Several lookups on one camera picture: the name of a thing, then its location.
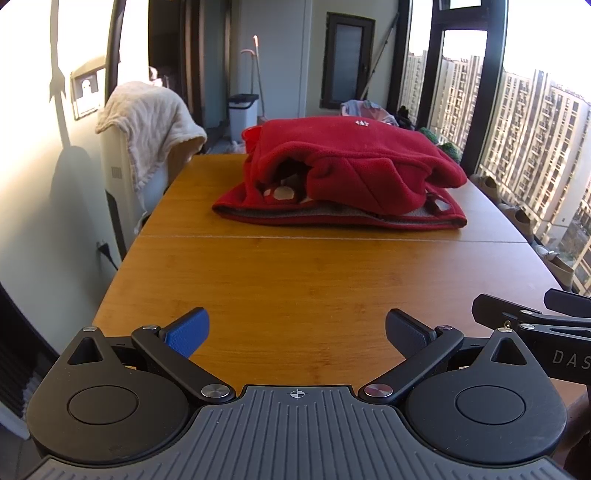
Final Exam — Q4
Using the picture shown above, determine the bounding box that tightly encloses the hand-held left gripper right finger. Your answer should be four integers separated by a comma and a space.
359, 308, 529, 406

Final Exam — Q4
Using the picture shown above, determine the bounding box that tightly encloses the white trash bin black lid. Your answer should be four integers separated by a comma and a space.
228, 93, 260, 144

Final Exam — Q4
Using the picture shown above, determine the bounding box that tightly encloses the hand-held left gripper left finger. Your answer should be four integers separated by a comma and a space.
68, 307, 235, 404

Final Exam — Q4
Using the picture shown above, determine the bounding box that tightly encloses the beige towel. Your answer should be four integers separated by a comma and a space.
95, 81, 208, 193

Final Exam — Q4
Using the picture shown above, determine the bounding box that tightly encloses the mop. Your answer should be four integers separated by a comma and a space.
239, 36, 267, 126

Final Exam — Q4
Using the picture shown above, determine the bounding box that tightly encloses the red fleece hoodie jacket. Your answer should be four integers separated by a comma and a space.
212, 117, 468, 230

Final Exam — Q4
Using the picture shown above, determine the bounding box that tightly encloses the beige shoe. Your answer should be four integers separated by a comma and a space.
499, 204, 539, 244
468, 174, 502, 205

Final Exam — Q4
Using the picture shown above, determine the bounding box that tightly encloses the dark framed door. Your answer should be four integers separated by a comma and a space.
322, 12, 376, 112

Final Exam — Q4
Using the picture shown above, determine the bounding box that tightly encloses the beige boot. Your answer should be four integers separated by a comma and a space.
536, 244, 576, 292

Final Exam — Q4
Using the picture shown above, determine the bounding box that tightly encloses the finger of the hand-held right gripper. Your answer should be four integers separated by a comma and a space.
471, 294, 557, 331
544, 288, 591, 316

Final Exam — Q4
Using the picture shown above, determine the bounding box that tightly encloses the sliding glass door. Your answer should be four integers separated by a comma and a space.
148, 0, 232, 136

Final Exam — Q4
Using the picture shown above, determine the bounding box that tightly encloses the black power plug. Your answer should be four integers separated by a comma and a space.
95, 240, 120, 271

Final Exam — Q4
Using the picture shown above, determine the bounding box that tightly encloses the black window frame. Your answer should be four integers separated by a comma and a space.
396, 0, 509, 177

